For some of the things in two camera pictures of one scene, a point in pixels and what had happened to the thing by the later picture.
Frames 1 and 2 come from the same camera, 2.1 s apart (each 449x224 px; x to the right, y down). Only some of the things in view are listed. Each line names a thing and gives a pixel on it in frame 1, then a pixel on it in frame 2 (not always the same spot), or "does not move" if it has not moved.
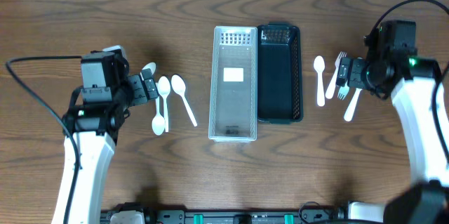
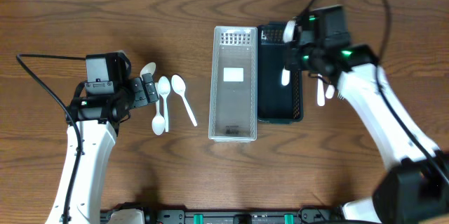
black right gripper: x=354 y=73 -> x=292 y=55
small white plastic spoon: x=319 y=65 does not move
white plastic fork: x=349 y=114 -> x=289 y=35
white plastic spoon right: x=179 y=86 does not move
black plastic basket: x=279 y=73 does not move
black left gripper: x=141 y=88 does not move
